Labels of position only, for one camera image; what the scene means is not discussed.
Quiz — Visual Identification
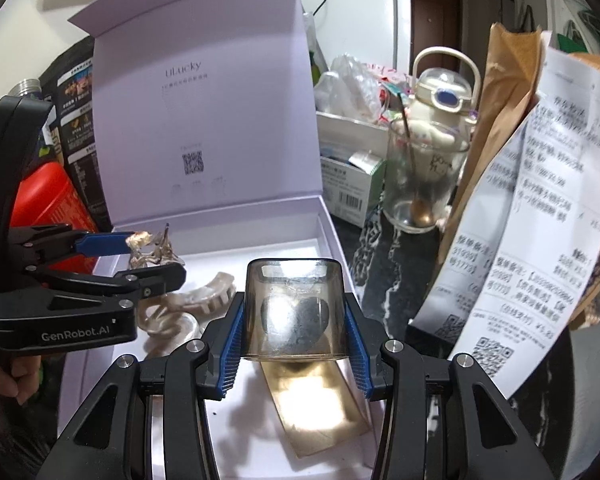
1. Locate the glass cup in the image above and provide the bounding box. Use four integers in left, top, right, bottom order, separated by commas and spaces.
382, 120, 471, 233

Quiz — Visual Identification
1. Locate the white water bottle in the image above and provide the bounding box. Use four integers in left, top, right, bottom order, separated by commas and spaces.
411, 46, 481, 171

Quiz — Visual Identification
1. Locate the red canister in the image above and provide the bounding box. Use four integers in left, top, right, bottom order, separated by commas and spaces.
10, 160, 101, 233

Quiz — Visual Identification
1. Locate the pearly twisted hair clip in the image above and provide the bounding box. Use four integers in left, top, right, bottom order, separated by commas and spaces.
137, 297, 203, 348

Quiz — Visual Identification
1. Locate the black food pouch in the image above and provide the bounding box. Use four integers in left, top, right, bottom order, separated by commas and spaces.
40, 42, 113, 231

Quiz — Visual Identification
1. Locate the long white receipt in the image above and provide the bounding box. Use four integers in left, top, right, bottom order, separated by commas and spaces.
412, 105, 536, 358
450, 50, 600, 398

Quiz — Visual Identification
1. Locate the purple label jar metal lid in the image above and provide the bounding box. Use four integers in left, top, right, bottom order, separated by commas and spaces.
7, 78, 43, 98

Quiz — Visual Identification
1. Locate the person's left hand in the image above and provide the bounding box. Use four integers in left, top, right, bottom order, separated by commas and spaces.
0, 350, 41, 406

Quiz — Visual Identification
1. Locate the beige translucent hair clip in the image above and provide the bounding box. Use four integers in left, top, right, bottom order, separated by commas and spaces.
125, 225, 186, 268

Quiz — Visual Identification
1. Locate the green and white carton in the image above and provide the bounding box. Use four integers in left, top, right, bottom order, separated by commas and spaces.
320, 150, 383, 228

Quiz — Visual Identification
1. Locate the brown door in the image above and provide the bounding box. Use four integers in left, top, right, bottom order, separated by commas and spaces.
411, 0, 466, 61

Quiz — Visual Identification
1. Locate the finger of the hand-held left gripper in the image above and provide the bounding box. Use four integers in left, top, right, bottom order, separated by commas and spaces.
0, 94, 137, 273
30, 262, 187, 311

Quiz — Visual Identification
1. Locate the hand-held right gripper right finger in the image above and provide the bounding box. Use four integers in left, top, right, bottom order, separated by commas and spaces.
342, 292, 556, 480

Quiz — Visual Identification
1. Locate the translucent brown case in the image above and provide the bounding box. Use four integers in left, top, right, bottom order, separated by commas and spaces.
244, 257, 351, 363

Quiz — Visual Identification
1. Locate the clear plastic bag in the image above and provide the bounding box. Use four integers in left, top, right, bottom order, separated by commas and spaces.
314, 54, 381, 121

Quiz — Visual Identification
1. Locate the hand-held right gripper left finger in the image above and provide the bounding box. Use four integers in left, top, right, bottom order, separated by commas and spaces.
55, 292, 246, 480

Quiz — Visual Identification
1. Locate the lavender gift box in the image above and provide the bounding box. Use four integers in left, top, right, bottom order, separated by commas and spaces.
60, 0, 388, 480

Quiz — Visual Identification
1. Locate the white fridge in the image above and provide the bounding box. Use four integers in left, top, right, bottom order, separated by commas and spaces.
297, 0, 412, 78

